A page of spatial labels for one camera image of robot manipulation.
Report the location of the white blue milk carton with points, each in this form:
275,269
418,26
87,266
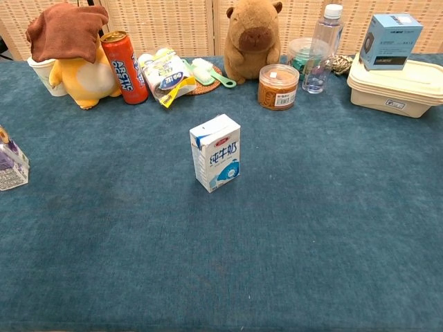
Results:
218,159

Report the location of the purple white carton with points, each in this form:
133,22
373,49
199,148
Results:
12,169

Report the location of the light blue cardboard box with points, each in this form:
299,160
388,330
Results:
391,41

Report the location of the round woven coaster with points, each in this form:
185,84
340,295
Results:
207,89

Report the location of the green white brush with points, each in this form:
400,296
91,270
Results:
227,83

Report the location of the clear jar of rubber bands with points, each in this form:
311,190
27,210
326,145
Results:
277,90

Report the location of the teal table cloth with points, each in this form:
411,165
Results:
207,259

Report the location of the white bristle scrub brush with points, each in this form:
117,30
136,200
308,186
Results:
202,72

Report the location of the brown capybara plush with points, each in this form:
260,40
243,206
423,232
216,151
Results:
249,41

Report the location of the clear jar of teal clips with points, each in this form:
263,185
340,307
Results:
297,55

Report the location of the orange Arctic Ocean can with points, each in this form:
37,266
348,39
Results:
124,69

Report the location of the bamboo folding screen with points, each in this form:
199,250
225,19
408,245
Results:
166,24

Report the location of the clear plastic water bottle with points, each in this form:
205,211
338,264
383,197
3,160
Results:
323,52

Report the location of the yellow plush toy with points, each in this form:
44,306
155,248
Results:
86,79

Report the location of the beige lidded food container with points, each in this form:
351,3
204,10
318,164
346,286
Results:
394,90

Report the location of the white paper cup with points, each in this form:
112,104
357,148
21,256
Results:
43,74

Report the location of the brown towel cloth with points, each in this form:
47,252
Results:
65,31

